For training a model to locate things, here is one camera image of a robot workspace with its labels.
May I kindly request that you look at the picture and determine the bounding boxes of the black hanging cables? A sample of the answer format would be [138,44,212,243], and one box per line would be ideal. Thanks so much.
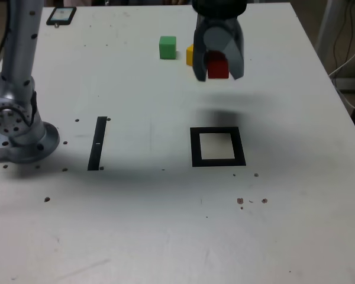
[333,0,354,70]

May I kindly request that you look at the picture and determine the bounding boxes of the black tape strip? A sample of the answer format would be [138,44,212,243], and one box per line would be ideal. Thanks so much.
[87,116,108,172]

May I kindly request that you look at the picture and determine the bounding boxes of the white cable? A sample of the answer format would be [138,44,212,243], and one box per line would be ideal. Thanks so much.
[328,40,355,78]
[336,84,355,112]

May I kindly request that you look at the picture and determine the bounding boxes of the red cube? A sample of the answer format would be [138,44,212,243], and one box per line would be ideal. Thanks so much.
[206,50,230,79]

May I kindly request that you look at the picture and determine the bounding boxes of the green cube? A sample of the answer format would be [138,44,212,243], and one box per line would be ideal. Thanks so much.
[159,35,178,60]

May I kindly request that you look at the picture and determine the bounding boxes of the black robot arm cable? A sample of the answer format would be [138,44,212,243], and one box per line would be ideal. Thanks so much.
[0,0,12,79]

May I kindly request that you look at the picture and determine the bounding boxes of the white frame post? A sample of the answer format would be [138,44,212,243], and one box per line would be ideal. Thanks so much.
[314,0,344,57]

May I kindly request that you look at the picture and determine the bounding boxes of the black smartphone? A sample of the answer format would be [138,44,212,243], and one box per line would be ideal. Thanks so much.
[46,6,78,27]

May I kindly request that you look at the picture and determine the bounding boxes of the black tape square outline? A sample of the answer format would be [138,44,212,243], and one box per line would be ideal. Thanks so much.
[189,127,247,168]

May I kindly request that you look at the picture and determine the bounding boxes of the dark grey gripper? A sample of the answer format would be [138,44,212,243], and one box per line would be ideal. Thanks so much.
[193,14,246,83]

